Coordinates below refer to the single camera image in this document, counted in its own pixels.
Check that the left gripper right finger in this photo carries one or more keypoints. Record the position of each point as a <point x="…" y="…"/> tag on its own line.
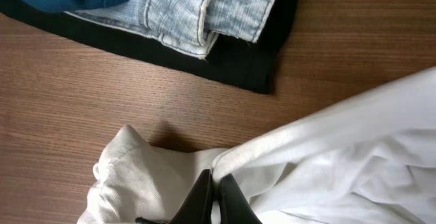
<point x="234" y="208"/>

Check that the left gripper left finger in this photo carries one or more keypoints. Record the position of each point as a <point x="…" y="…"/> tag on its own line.
<point x="197" y="207"/>

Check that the white t-shirt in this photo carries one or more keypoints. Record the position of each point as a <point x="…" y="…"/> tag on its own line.
<point x="368" y="159"/>

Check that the folded black garment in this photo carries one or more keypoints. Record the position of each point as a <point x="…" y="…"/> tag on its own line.
<point x="247" y="66"/>

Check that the folded light denim garment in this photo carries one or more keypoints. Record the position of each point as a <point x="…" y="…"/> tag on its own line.
<point x="190" y="27"/>

